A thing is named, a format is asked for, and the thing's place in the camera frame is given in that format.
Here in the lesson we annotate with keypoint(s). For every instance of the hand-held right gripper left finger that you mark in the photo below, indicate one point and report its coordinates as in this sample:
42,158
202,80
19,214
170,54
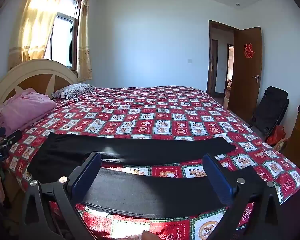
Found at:
88,175

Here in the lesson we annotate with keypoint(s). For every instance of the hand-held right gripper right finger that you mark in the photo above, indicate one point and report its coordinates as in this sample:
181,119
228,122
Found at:
218,180

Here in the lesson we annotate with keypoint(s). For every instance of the black pants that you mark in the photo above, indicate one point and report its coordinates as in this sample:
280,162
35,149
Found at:
140,150

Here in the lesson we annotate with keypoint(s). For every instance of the person's right hand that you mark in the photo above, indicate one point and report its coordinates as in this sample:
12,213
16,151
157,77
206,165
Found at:
151,236

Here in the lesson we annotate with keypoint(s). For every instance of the pink folded blanket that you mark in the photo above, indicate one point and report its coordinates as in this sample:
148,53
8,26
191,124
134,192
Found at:
22,107

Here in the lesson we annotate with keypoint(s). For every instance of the red plastic bag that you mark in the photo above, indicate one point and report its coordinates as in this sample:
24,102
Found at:
276,135

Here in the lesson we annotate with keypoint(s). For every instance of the cream and wood headboard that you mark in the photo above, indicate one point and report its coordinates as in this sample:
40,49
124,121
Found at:
40,66

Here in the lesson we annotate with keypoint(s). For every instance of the striped pillow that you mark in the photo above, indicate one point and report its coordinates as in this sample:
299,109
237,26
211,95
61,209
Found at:
73,90

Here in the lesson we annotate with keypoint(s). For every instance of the black folding chair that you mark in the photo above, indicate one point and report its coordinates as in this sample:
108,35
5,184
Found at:
272,110

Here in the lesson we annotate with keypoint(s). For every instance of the red checked printed bedspread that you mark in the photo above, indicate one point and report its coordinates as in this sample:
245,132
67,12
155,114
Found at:
165,110

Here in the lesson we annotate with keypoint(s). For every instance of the wooden cabinet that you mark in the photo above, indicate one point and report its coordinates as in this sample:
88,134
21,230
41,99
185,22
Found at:
298,140

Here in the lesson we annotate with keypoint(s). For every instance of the brown wooden door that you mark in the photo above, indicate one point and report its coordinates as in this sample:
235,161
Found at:
245,85

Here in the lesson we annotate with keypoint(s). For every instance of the wide yellow curtain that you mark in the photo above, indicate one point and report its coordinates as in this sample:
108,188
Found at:
37,22

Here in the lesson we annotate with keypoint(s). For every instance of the narrow yellow curtain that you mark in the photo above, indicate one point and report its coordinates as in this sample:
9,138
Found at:
84,42

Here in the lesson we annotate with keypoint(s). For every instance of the red paper door decoration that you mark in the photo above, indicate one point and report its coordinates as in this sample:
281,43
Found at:
249,51

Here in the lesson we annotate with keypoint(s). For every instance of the dark wooden door frame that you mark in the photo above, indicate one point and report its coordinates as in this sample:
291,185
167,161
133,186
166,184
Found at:
210,55

